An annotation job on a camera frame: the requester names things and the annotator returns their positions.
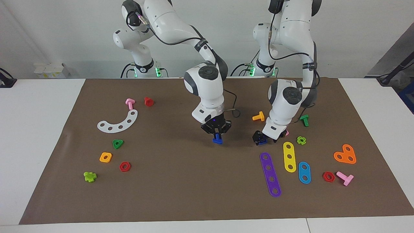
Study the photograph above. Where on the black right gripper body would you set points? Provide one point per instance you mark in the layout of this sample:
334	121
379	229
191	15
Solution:
216	125

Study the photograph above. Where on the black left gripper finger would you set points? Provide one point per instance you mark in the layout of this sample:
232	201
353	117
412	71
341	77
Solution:
256	139

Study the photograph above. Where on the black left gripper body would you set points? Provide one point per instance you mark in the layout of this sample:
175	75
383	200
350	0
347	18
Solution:
259	133

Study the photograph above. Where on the blue square plastic nut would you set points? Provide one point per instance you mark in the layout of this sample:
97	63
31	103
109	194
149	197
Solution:
262	141

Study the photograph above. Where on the blue triangle-head plastic screw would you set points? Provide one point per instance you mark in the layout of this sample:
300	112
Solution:
217	140

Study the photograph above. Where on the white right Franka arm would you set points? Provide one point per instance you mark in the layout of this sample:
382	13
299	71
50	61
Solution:
168	22

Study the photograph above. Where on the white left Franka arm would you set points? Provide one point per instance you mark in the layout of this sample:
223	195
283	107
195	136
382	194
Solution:
291	26

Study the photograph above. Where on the orange plastic screw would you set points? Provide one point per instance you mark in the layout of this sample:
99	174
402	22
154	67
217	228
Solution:
259	116

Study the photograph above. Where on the green cross-shaped plastic nut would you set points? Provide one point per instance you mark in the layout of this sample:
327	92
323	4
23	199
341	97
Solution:
298	139

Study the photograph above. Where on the green plastic screw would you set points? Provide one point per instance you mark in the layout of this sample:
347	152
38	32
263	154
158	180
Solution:
305	120

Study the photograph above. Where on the red hex-head plastic screw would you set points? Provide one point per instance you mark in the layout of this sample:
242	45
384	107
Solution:
148	102

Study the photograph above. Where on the red hexagonal plastic nut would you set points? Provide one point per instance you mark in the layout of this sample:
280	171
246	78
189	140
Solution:
121	167
324	177

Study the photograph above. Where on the pink plastic screw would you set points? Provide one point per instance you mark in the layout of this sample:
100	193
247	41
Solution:
130	104
346	178

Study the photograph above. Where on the green triangular plastic nut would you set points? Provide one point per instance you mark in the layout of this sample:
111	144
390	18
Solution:
114	141

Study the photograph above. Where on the orange square plastic nut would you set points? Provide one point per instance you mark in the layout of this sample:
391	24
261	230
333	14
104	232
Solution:
102	158

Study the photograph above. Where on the lime cross-head plastic screw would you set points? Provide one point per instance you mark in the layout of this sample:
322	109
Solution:
89	177

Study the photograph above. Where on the yellow three-hole plastic strip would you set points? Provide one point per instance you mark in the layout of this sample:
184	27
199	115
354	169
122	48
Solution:
288	152

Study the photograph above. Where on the purple four-hole plastic strip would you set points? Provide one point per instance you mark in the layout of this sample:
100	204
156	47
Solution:
270	173

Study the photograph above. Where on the brown table mat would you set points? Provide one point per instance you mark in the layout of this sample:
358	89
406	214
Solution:
194	181

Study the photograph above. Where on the blue two-hole plastic strip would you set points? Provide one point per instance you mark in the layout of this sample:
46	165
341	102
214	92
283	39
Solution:
304	172

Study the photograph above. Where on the orange three-hole heart plate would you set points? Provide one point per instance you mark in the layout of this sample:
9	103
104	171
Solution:
345	154

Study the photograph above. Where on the white curved five-hole plate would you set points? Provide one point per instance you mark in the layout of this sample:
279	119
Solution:
115	128

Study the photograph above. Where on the black stand pole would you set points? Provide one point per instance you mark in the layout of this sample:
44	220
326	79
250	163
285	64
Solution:
396	71

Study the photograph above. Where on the blue crate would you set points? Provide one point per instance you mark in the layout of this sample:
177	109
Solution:
408	97

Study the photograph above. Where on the grey panel board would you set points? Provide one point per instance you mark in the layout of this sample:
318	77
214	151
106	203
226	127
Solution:
397	48

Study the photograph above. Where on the white cardboard box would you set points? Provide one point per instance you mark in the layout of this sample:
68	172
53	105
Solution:
51	69

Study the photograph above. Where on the black clamp mount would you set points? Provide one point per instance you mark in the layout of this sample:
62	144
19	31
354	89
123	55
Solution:
8	82

